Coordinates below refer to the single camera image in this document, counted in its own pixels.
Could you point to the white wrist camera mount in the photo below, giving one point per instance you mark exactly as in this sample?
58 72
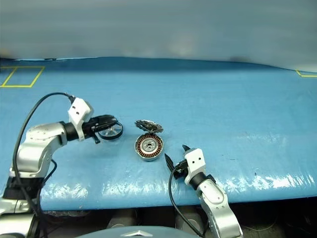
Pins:
195 161
79 109

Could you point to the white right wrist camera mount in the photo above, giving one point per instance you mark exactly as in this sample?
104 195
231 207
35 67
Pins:
195 161

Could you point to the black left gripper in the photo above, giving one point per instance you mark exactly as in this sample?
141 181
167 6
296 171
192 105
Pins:
90 127

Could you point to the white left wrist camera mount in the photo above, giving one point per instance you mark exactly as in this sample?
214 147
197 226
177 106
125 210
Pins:
79 109

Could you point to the silver spoked rotor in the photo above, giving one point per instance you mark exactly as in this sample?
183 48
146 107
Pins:
109 134

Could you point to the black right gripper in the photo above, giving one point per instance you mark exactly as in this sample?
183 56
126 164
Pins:
180 169

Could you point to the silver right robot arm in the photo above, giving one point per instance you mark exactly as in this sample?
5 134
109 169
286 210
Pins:
218 203

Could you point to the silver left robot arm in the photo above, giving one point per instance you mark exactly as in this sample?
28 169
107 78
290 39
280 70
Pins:
37 138

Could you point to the grey robot torso with logo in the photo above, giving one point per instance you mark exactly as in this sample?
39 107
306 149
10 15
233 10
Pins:
138 234

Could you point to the motor housing with copper windings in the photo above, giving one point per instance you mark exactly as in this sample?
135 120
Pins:
141 148

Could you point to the grey rounded shape under table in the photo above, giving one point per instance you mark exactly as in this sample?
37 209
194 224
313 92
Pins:
121 219
189 220

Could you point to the blue plastic table cover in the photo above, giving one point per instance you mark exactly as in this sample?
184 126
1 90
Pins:
198 104

